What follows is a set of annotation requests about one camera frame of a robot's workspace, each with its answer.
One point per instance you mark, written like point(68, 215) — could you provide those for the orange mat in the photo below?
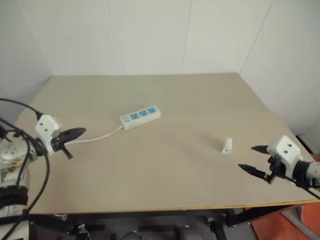
point(292, 222)

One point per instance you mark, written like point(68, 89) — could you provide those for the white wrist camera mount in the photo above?
point(285, 151)
point(45, 127)

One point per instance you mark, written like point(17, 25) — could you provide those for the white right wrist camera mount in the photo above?
point(285, 151)

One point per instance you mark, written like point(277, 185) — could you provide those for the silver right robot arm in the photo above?
point(311, 171)

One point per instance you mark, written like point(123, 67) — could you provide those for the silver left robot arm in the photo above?
point(11, 152)

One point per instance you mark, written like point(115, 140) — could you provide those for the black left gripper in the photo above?
point(58, 143)

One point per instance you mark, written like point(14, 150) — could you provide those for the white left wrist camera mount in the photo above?
point(45, 127)

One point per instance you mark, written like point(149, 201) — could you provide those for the white plug adapter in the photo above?
point(227, 146)

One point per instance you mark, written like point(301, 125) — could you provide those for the black metal table frame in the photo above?
point(232, 216)

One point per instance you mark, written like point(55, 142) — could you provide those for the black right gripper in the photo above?
point(274, 167)

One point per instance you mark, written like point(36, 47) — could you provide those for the dark rounded shape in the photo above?
point(131, 235)

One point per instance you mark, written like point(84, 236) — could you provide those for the white power strip blue sockets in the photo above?
point(140, 117)

